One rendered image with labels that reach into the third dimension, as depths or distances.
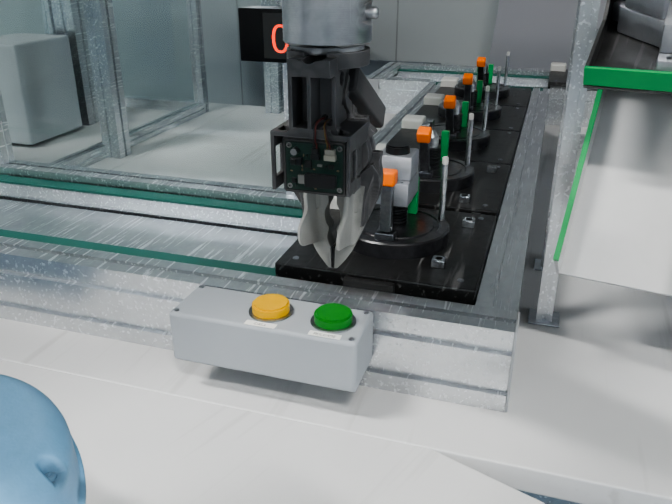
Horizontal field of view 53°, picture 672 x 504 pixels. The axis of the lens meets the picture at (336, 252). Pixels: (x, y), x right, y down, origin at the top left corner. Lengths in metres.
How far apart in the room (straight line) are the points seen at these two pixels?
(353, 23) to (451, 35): 4.60
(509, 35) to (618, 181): 3.68
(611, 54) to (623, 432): 0.39
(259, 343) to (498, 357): 0.25
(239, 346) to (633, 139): 0.50
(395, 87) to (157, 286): 1.36
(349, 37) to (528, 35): 3.89
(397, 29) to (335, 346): 4.80
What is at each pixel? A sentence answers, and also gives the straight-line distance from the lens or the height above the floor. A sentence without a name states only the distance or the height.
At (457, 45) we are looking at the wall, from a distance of 5.14.
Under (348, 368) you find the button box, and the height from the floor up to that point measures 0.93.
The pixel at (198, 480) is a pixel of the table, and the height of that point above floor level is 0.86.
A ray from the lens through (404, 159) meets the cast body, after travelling 0.82.
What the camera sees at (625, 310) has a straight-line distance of 1.01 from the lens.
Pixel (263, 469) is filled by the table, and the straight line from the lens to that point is 0.68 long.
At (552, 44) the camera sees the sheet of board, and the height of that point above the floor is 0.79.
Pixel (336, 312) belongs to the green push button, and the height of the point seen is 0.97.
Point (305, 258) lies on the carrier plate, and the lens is 0.82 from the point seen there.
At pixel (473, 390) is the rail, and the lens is 0.75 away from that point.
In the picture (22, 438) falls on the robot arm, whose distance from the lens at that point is 0.36.
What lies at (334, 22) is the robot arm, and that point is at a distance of 0.56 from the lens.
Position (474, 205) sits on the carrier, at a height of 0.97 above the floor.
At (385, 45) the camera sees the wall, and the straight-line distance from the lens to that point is 5.46.
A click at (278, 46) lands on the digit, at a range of 0.96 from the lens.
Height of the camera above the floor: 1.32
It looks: 24 degrees down
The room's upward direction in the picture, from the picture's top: straight up
